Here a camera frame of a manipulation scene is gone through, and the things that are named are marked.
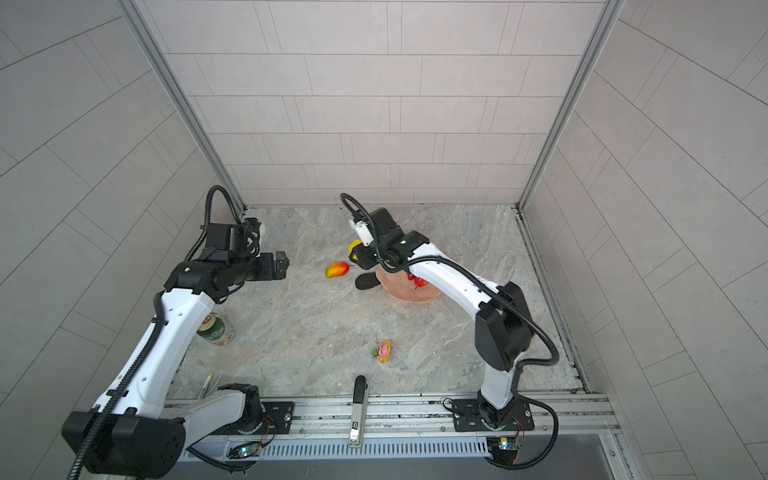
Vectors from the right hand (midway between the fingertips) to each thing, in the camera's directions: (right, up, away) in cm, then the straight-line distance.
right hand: (361, 251), depth 83 cm
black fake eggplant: (0, -10, +10) cm, 14 cm away
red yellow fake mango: (-10, -7, +13) cm, 18 cm away
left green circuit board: (-23, -43, -18) cm, 52 cm away
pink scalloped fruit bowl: (+12, -13, +13) cm, 22 cm away
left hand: (-20, -1, -7) cm, 21 cm away
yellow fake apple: (-2, +2, -4) cm, 5 cm away
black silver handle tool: (+1, -37, -13) cm, 39 cm away
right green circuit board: (+35, -44, -14) cm, 57 cm away
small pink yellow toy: (+6, -26, -5) cm, 28 cm away
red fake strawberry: (+16, -10, +10) cm, 22 cm away
